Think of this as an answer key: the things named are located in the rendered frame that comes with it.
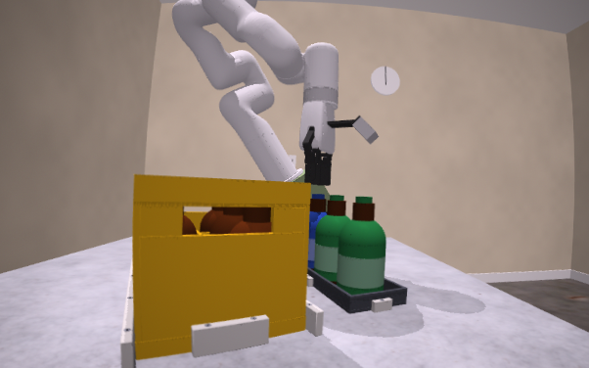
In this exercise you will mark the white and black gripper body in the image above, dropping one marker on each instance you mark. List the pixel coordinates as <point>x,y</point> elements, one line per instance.
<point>316,113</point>

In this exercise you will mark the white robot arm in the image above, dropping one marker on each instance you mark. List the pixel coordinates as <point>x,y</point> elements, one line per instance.
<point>318,70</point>

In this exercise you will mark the green bottle with pale green label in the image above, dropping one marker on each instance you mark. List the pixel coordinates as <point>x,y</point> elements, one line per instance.
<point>361,255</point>
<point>327,238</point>

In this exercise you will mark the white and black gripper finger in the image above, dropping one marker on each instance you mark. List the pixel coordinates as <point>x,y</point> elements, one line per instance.
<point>325,169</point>
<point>312,166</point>

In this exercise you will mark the blue bottle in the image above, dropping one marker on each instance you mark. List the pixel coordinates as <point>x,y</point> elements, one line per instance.
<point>317,211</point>

